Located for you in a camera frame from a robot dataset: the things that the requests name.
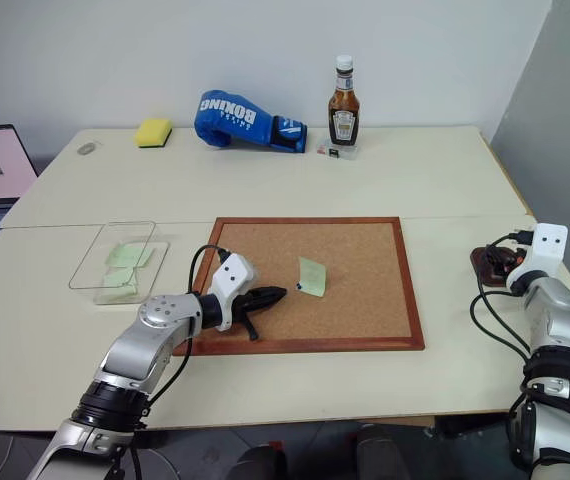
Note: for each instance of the green sticky note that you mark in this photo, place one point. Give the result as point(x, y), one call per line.
point(146, 256)
point(119, 276)
point(117, 294)
point(313, 277)
point(122, 255)

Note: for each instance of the small grey round disc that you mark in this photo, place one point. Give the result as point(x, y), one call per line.
point(86, 148)

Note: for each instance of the small clear plastic case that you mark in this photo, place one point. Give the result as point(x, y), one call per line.
point(337, 151)

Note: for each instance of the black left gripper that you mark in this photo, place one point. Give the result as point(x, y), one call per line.
point(245, 305)

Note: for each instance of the yellow green sponge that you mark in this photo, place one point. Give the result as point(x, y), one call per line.
point(152, 132)

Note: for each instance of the dark rounded shape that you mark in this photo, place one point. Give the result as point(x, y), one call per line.
point(260, 465)

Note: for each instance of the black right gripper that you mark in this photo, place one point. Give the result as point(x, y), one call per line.
point(507, 265)

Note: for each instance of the wood framed cork board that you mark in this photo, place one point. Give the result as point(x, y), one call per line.
point(315, 300)

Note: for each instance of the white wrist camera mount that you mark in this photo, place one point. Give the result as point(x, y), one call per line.
point(232, 280)
point(545, 250)

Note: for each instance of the brown sauce bottle white cap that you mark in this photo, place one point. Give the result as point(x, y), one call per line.
point(343, 112)

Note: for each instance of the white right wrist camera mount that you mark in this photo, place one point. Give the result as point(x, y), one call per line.
point(545, 250)

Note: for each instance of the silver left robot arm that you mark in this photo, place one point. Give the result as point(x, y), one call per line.
point(140, 345)

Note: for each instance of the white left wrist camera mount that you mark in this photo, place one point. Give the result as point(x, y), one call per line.
point(232, 280)

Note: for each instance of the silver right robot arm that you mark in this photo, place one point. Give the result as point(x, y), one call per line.
point(560, 345)

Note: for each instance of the clear plastic box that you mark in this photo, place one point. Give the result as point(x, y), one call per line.
point(120, 262)

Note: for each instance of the blue boxing glove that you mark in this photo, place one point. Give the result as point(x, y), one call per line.
point(245, 122)

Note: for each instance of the small brown tray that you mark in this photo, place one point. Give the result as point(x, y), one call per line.
point(482, 270)

